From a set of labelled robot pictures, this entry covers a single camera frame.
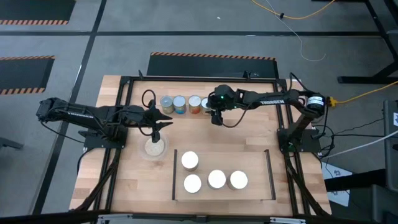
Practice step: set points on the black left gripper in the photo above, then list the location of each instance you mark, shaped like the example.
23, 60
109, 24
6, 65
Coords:
149, 118

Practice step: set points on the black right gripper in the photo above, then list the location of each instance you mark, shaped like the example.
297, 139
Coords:
216, 105

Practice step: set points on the Carrots label can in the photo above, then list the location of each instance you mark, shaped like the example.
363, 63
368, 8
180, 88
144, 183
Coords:
204, 105

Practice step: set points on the Orange label green can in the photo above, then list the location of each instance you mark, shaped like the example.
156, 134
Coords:
167, 101

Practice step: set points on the Apple label red can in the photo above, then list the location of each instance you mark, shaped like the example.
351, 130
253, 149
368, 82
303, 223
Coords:
194, 101

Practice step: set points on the Cherries label blue can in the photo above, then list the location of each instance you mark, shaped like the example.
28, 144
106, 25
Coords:
179, 101

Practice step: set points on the Corn label orange can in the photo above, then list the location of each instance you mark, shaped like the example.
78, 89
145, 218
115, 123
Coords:
190, 159

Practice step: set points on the Green Beans label can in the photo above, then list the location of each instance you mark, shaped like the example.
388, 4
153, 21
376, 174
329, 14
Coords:
192, 183

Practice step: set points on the Tomatoes label can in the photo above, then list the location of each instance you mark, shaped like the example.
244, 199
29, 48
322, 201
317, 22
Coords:
216, 179

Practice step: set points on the yellow blue tin can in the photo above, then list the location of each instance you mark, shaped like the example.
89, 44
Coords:
238, 180

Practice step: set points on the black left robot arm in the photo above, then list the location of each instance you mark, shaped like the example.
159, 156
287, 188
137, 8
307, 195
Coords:
74, 112

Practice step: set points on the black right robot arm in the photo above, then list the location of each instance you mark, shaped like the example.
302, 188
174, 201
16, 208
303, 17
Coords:
270, 100

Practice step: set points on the wooden shelf black legs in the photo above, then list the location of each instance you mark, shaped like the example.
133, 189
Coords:
224, 195

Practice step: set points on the clear lid with powder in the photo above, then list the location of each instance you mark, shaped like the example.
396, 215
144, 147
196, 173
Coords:
154, 149

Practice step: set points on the black mat hazard stripe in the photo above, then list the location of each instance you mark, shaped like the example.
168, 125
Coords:
31, 9
21, 74
211, 67

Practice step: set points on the black T-leg stand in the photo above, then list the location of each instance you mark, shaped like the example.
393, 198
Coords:
357, 79

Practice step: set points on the white printed sheet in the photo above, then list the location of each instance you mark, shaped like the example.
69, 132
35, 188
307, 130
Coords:
340, 196

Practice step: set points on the dark stand foot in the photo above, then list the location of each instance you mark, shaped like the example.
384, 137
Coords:
9, 143

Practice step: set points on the black beam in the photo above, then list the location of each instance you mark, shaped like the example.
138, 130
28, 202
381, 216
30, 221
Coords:
357, 182

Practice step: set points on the grey cabinet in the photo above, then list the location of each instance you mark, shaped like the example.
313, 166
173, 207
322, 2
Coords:
391, 149

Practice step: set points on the grey box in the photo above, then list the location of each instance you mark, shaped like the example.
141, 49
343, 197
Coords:
379, 205

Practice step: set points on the black aluminium table frame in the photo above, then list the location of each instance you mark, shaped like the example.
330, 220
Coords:
126, 80

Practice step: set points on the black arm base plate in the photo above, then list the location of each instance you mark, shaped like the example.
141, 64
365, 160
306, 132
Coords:
93, 141
308, 144

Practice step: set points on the grey front mount bar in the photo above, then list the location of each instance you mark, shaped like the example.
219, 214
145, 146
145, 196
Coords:
118, 219

